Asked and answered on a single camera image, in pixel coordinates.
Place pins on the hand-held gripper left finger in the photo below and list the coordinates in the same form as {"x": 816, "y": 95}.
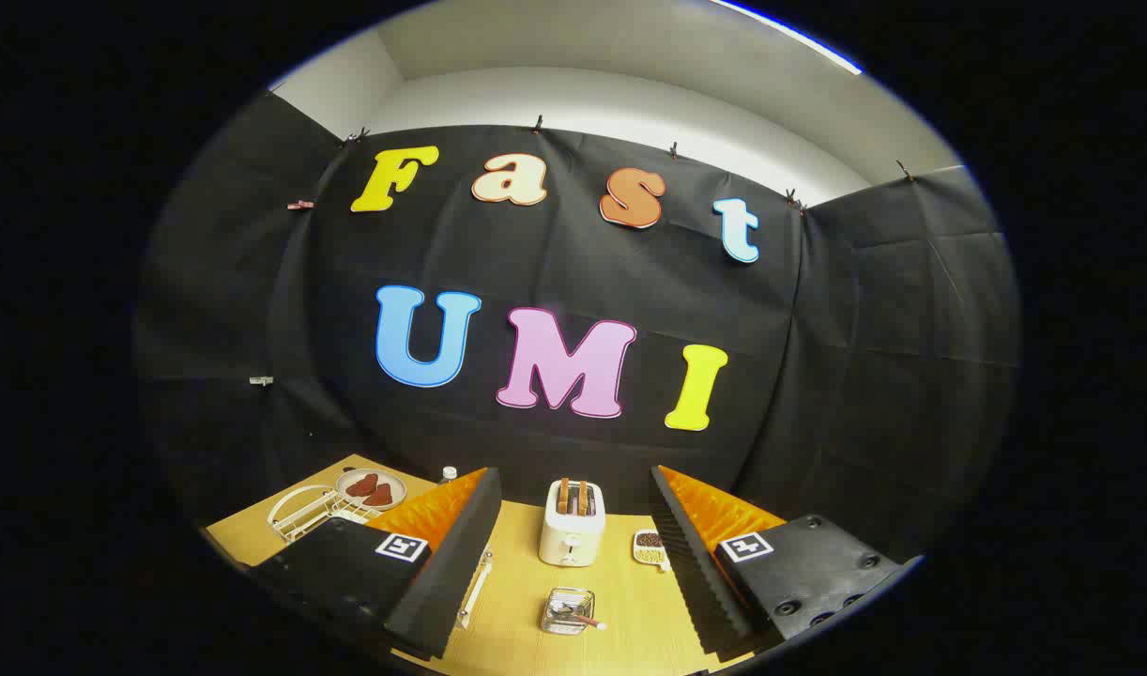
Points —
{"x": 461, "y": 563}

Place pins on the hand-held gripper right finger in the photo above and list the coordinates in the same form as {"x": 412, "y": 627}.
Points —
{"x": 691, "y": 573}

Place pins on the white divided snack dish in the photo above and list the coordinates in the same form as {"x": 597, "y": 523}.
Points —
{"x": 649, "y": 547}

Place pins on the small grey plate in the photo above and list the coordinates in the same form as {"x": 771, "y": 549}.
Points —
{"x": 390, "y": 481}

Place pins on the red meat piece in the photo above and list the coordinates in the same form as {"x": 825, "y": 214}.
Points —
{"x": 380, "y": 495}
{"x": 361, "y": 485}

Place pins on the white toaster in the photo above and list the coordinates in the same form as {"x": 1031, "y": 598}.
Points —
{"x": 572, "y": 540}

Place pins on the toast slice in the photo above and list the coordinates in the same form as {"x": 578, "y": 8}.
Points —
{"x": 562, "y": 495}
{"x": 583, "y": 497}

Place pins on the black backdrop cloth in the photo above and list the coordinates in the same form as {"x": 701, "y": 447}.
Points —
{"x": 555, "y": 253}

